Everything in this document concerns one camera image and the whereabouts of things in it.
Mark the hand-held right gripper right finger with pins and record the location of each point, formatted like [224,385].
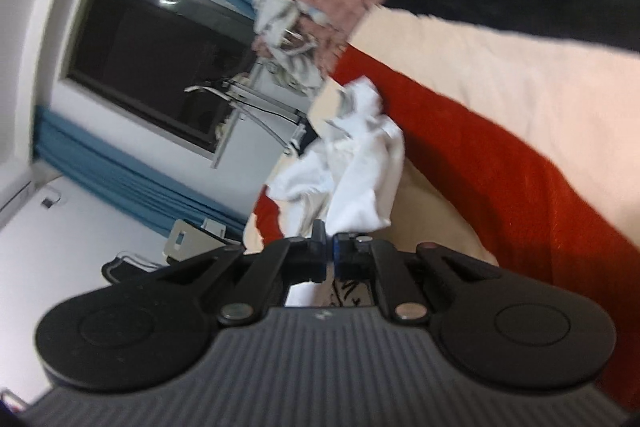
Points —
[345,257]

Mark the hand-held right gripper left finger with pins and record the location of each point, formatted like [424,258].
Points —
[314,257]

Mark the white printed t-shirt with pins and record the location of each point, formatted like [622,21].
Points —
[361,187]

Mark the metal clothes drying rack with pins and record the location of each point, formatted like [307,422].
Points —
[240,99]

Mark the black chair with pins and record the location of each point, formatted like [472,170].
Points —
[125,271]

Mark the red cream black striped blanket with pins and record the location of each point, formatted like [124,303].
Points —
[500,82]

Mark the grey white crumpled garment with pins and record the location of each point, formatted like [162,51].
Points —
[272,14]

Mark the dark window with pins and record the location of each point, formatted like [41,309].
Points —
[145,42]

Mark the white air conditioner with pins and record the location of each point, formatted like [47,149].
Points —
[15,184]

